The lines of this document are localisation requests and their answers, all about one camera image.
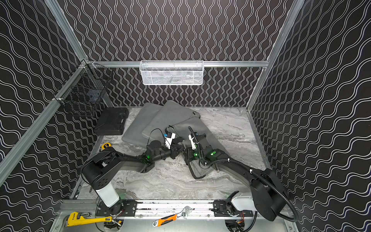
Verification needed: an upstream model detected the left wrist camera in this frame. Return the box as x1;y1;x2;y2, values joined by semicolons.
163;132;176;149

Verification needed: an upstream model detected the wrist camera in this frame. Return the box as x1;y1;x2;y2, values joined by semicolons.
188;133;199;150
163;132;176;149

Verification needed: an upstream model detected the black plastic tool case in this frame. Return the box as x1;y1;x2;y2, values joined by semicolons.
94;107;129;136

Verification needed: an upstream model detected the white wire mesh basket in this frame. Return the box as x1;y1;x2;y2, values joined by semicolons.
139;60;205;86

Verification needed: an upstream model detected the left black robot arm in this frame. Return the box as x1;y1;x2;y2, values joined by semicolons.
82;140;184;208

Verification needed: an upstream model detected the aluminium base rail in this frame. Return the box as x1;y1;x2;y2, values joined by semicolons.
95;199;290;219

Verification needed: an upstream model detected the black wire basket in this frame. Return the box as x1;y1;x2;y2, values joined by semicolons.
56;60;114;118

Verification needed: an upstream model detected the orange adjustable wrench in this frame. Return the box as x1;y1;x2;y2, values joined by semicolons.
152;206;192;227

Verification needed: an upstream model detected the yellow pipe wrench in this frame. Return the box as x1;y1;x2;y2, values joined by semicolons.
65;212;113;227

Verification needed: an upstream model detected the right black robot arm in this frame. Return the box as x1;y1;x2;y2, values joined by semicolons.
186;133;299;222

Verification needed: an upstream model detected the grey laptop bag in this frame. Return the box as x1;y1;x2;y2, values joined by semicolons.
165;118;229;179
122;103;162;148
142;101;201;140

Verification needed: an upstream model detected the yellow tape measure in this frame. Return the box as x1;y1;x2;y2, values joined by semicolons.
100;143;112;150

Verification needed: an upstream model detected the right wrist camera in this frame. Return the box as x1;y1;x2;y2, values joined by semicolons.
188;133;199;150

